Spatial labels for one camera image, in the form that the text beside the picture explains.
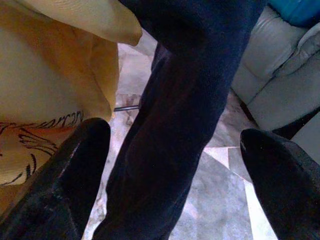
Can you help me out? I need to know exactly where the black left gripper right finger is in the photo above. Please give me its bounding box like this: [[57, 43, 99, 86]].
[[239, 127, 320, 240]]

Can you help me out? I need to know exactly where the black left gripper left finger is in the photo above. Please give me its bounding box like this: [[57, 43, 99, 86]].
[[0, 117, 111, 240]]

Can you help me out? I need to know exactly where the black metal drying rack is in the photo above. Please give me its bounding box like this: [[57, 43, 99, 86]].
[[114, 105, 140, 111]]

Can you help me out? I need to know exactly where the leather sofa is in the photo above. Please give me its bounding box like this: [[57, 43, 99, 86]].
[[229, 4, 320, 163]]

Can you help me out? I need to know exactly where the yellow shirt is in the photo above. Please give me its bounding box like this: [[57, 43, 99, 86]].
[[0, 0, 143, 218]]

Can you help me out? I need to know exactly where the navy garment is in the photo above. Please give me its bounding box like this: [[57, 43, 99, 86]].
[[92, 0, 270, 240]]

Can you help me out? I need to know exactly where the blue fabric item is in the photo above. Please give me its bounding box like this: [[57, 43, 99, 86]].
[[266, 0, 320, 29]]

